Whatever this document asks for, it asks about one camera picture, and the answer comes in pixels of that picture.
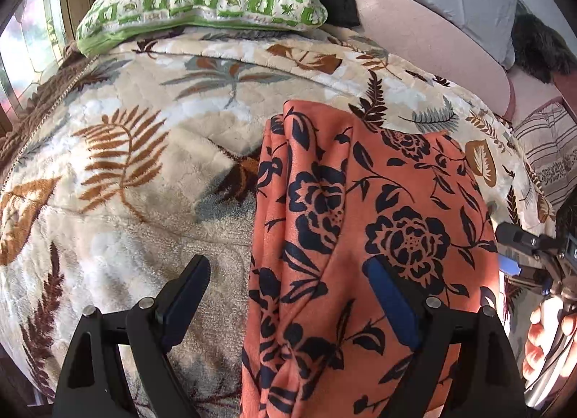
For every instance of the striped beige cushion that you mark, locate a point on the striped beige cushion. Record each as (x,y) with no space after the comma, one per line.
(550,147)

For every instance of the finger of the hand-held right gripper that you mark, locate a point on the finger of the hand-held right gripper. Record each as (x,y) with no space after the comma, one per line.
(511,265)
(518,237)

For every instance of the pink upholstered headboard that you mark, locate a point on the pink upholstered headboard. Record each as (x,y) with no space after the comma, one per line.
(428,35)

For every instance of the orange floral print garment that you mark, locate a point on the orange floral print garment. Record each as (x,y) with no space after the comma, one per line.
(324,201)

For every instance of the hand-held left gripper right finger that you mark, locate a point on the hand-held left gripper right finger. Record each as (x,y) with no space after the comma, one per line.
(392,301)

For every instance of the dark furry cloth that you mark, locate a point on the dark furry cloth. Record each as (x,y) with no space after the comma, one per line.
(538,48)

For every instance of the person's right hand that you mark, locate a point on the person's right hand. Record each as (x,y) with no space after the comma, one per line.
(545,323)

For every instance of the leaf print fleece blanket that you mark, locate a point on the leaf print fleece blanket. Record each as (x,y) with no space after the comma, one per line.
(135,201)

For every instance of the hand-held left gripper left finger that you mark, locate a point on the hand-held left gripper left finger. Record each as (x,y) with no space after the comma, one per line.
(185,305)

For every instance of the window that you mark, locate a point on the window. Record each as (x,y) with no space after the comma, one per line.
(31,39)

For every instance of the brown quilted blanket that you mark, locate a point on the brown quilted blanket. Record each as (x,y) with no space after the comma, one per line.
(31,111)

